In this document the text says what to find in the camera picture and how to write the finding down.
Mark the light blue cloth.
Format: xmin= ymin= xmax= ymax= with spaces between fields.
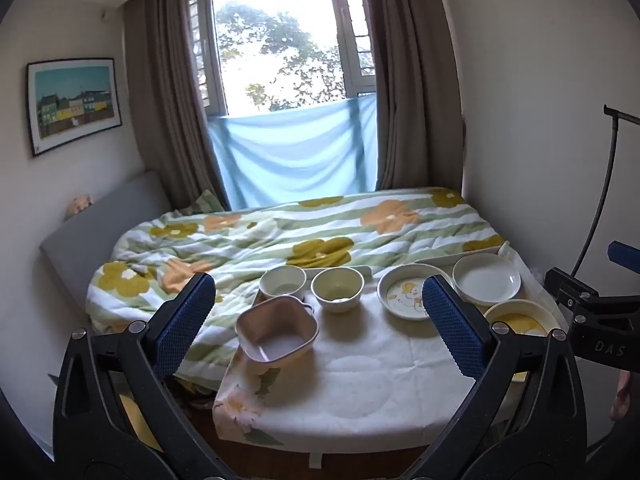
xmin=207 ymin=92 xmax=379 ymax=211

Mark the cream round bowl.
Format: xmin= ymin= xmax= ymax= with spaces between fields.
xmin=311 ymin=267 xmax=364 ymax=314

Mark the white floral tablecloth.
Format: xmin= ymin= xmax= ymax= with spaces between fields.
xmin=212 ymin=247 xmax=571 ymax=461

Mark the person's right hand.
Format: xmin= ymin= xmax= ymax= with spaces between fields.
xmin=609 ymin=370 xmax=632 ymax=423

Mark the grey padded headboard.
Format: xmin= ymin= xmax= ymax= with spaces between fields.
xmin=39 ymin=170 xmax=173 ymax=331

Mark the yellow plate with white rim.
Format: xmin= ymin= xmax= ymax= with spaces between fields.
xmin=482 ymin=300 xmax=568 ymax=338

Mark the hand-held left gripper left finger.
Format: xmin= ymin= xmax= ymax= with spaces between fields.
xmin=52 ymin=272 xmax=236 ymax=480

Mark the pink square bowl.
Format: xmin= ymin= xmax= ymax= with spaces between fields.
xmin=235 ymin=296 xmax=320 ymax=363

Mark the framed picture of houses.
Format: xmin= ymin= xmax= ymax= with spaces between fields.
xmin=26 ymin=57 xmax=123 ymax=158

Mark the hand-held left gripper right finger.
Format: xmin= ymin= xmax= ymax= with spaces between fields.
xmin=410 ymin=275 xmax=588 ymax=480

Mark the floral green striped blanket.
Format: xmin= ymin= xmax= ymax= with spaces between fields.
xmin=87 ymin=186 xmax=506 ymax=391

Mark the white plate with cartoon print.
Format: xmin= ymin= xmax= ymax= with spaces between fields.
xmin=377 ymin=263 xmax=453 ymax=321

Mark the white round bowl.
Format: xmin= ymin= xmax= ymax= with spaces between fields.
xmin=259 ymin=265 xmax=307 ymax=301

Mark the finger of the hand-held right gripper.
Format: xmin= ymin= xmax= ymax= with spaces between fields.
xmin=544 ymin=267 xmax=601 ymax=311
xmin=607 ymin=241 xmax=640 ymax=272

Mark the window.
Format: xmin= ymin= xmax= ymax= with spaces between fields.
xmin=187 ymin=0 xmax=378 ymax=118

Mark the small floral soft item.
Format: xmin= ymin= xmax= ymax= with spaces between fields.
xmin=67 ymin=194 xmax=95 ymax=221

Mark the plain white plate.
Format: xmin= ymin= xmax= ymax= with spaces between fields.
xmin=452 ymin=253 xmax=522 ymax=307

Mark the green striped pillow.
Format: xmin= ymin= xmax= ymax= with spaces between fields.
xmin=172 ymin=189 xmax=226 ymax=216

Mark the brown curtain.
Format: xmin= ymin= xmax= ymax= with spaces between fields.
xmin=360 ymin=0 xmax=466 ymax=193
xmin=122 ymin=0 xmax=231 ymax=211

